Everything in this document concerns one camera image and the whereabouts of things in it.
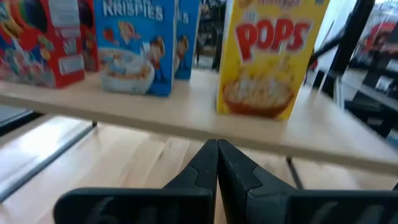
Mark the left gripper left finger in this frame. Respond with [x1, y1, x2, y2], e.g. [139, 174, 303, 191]
[52, 139, 219, 224]

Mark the black metal wood-board shelf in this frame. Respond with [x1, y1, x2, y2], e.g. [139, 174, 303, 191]
[0, 67, 398, 191]

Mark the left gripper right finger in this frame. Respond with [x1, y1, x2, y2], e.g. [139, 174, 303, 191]
[216, 139, 398, 224]

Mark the yellow Corn Pops cereal box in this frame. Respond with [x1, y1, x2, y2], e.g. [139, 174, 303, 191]
[216, 0, 331, 121]

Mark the blue Rice Krispies cereal box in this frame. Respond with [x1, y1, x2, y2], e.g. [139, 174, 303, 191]
[174, 0, 201, 81]
[93, 0, 177, 98]

